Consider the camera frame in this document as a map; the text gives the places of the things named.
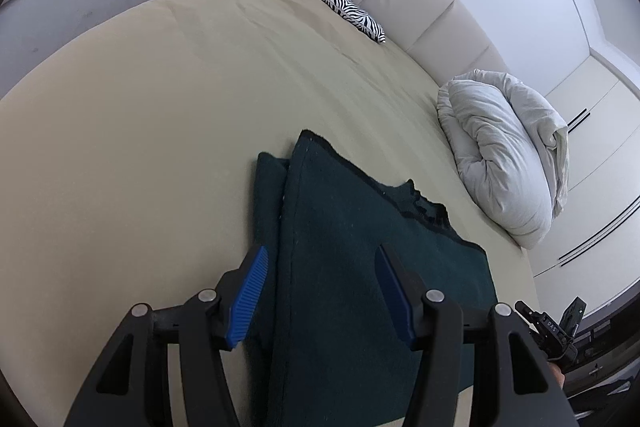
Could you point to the dark green sweater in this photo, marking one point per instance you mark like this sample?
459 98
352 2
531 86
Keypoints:
360 267

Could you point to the white wardrobe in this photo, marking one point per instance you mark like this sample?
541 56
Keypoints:
595 157

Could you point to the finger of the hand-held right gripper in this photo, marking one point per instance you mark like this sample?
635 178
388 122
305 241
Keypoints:
573 314
526 311

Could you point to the zebra striped pillow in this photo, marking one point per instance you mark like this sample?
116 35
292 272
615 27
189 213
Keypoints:
340 4

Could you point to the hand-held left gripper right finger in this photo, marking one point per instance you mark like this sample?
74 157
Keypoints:
395 297

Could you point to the bed with beige sheet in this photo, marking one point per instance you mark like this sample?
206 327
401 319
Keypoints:
150 132

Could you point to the white rolled duvet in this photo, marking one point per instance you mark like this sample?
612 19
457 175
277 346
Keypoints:
500 157

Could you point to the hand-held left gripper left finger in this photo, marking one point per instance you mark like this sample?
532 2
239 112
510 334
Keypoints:
247 302

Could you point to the person's right hand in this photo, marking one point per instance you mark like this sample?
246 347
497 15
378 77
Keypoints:
557 374

